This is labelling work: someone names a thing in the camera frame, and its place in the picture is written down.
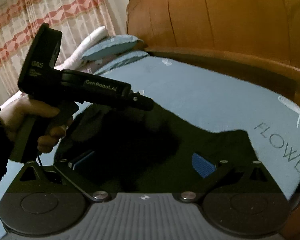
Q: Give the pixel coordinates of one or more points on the pink floral quilt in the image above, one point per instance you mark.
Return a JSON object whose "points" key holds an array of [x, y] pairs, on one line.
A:
{"points": [[90, 45]]}

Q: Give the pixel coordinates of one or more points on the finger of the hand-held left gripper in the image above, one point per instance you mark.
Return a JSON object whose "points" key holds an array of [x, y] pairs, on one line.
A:
{"points": [[140, 102]]}

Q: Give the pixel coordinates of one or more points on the patterned curtain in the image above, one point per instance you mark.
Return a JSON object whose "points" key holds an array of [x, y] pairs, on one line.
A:
{"points": [[52, 17]]}

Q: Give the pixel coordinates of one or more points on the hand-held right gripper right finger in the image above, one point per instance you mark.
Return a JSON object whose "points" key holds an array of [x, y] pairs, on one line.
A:
{"points": [[202, 165]]}

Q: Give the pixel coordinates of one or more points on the flat teal pillow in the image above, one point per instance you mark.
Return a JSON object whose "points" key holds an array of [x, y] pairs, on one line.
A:
{"points": [[122, 61]]}

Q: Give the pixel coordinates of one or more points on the bed with blue floral sheet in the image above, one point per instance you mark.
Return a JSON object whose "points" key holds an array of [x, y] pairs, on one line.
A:
{"points": [[202, 92]]}

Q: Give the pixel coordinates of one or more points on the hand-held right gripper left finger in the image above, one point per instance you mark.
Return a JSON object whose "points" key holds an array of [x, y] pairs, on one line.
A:
{"points": [[83, 158]]}

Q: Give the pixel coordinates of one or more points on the wooden headboard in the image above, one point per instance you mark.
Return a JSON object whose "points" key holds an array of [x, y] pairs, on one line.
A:
{"points": [[227, 17]]}

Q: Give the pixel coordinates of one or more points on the person's left hand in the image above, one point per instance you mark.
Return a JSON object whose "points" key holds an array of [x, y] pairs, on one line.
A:
{"points": [[27, 115]]}

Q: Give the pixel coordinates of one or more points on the purple floral quilt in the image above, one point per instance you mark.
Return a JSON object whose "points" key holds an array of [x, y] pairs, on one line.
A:
{"points": [[90, 68]]}

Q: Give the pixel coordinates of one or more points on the thick teal pillow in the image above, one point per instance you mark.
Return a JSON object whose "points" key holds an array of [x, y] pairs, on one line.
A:
{"points": [[112, 46]]}

